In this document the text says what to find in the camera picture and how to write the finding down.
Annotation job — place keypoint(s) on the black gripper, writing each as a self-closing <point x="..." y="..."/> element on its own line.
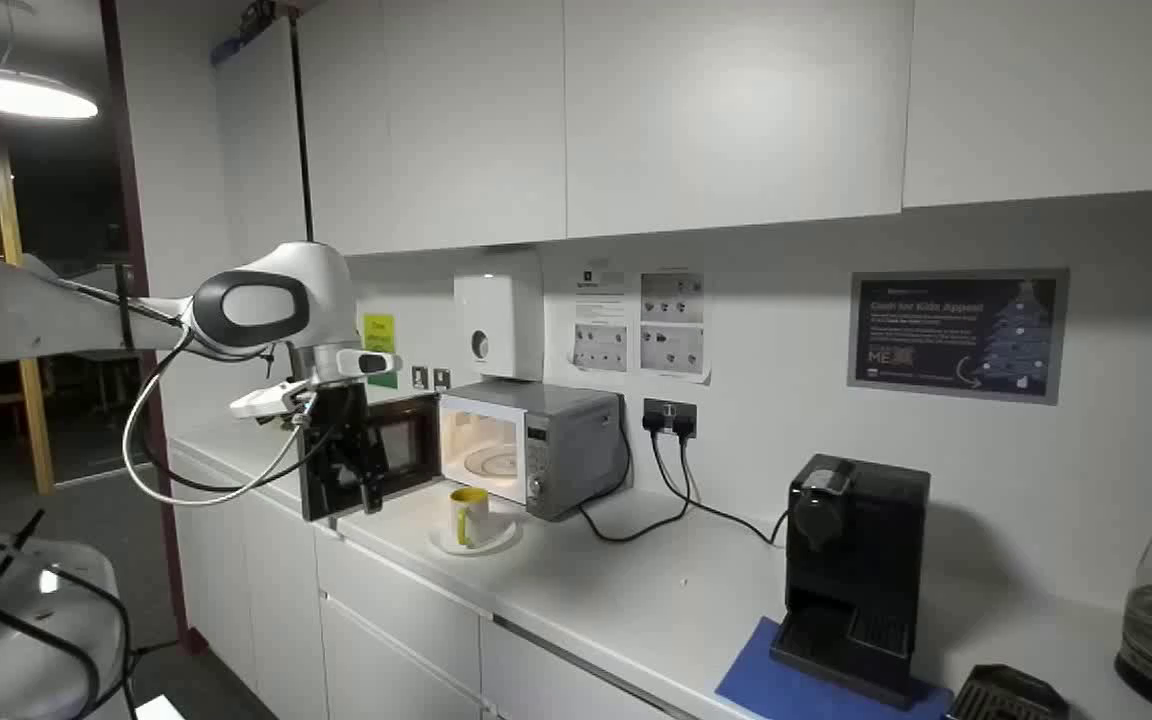
<point x="343" y="423"/>

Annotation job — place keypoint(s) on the white mug with yellow print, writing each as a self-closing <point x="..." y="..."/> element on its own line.
<point x="468" y="519"/>

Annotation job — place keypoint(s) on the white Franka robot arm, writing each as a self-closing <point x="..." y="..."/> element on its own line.
<point x="327" y="282"/>

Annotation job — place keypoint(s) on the silver microwave body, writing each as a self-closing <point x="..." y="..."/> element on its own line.
<point x="577" y="444"/>

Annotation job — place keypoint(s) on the white round plate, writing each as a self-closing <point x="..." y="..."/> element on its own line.
<point x="503" y="539"/>

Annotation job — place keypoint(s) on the green clean after use poster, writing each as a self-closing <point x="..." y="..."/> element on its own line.
<point x="379" y="331"/>

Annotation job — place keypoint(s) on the white paper towel dispenser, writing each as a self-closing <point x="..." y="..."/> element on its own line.
<point x="498" y="326"/>

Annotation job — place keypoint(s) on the white notice sheet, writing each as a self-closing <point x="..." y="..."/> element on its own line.
<point x="673" y="297"/>
<point x="603" y="344"/>
<point x="673" y="348"/>

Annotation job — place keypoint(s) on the small white label notice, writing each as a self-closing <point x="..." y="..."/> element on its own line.
<point x="603" y="282"/>

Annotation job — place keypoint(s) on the white upper cabinet door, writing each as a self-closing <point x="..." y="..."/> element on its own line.
<point x="1063" y="94"/>
<point x="257" y="144"/>
<point x="738" y="113"/>
<point x="428" y="123"/>

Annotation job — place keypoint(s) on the blue mat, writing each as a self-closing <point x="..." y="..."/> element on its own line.
<point x="757" y="684"/>

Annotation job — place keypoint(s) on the black coffee machine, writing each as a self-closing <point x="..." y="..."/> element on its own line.
<point x="858" y="563"/>

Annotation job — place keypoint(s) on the round ceiling lamp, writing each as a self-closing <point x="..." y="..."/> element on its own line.
<point x="15" y="94"/>

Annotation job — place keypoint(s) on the dark framed poster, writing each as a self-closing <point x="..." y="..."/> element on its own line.
<point x="959" y="337"/>

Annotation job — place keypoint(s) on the black grille tray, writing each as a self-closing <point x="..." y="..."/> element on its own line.
<point x="1010" y="698"/>

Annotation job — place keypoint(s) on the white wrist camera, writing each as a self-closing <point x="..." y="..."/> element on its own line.
<point x="356" y="365"/>

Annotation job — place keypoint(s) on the black double wall socket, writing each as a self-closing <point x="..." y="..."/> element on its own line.
<point x="671" y="417"/>

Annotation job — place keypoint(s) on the yellow wooden post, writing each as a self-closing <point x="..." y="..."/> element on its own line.
<point x="33" y="402"/>

